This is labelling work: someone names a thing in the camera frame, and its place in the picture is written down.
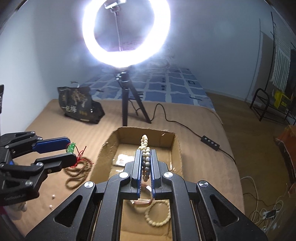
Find tan bed blanket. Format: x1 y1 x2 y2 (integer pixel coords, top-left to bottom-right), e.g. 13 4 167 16
15 99 245 235

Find striped hanging towel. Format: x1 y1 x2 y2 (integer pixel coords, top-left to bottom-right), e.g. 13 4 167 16
270 32 290 91

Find white ring light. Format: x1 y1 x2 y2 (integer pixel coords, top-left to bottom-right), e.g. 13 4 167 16
81 1 171 69

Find white pearl necklace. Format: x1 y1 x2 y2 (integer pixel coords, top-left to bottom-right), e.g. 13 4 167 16
137 134 152 182

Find blue patterned bed sheet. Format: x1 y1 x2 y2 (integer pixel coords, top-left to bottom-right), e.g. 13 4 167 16
81 66 215 111

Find yellow box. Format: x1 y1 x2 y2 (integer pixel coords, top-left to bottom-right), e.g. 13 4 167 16
273 90 290 111

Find orange covered box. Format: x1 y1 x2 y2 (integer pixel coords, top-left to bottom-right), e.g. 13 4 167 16
274 125 295 184

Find black snack bag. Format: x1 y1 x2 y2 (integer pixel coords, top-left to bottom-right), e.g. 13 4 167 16
57 86 105 124

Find white cables on floor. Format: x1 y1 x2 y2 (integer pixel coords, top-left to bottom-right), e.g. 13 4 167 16
240 176 290 233

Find black power cable with switch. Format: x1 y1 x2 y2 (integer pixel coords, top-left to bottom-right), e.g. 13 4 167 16
129 99 237 165

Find brown wooden bead necklace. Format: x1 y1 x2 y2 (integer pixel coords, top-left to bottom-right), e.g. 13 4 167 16
64 156 94 190

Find brown leather wristwatch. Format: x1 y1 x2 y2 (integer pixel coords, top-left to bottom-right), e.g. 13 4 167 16
130 183 153 207

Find red cord jade pendant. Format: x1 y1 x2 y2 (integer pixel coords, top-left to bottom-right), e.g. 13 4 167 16
66 142 87 168

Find phone holder clamp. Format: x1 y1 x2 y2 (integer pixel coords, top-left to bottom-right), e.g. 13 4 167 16
104 0 126 10

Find brown cardboard box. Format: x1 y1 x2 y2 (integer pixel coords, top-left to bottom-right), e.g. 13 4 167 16
90 127 183 240

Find black clothes rack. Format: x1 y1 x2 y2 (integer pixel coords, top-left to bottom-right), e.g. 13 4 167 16
250 14 295 125

